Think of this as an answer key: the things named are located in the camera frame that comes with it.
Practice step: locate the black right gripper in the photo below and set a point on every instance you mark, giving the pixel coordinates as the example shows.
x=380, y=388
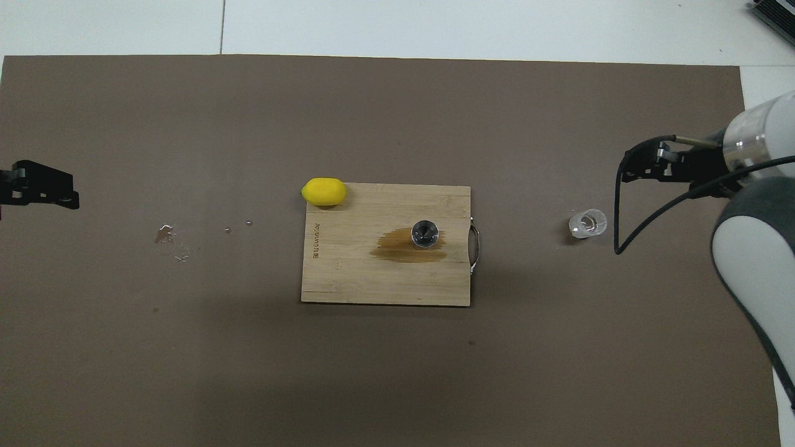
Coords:
x=705, y=167

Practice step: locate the clear glass cup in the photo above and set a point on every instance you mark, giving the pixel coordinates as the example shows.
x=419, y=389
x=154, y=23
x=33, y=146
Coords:
x=587, y=225

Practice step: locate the metal jigger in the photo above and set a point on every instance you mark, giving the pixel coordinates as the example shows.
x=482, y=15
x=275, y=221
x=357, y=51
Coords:
x=425, y=234

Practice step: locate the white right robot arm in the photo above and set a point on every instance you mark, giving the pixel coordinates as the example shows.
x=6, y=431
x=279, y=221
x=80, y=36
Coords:
x=764, y=124

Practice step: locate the grey striped device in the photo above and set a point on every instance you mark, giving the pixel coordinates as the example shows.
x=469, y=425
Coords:
x=779, y=15

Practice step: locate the brown table mat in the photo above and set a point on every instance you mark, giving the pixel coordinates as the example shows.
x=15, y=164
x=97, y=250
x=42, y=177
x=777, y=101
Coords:
x=186, y=372

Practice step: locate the yellow lemon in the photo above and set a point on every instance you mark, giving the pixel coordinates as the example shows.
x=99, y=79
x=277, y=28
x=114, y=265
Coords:
x=323, y=192

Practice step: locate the wooden cutting board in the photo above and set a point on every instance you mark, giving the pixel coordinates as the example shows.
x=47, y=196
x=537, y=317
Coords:
x=348, y=273

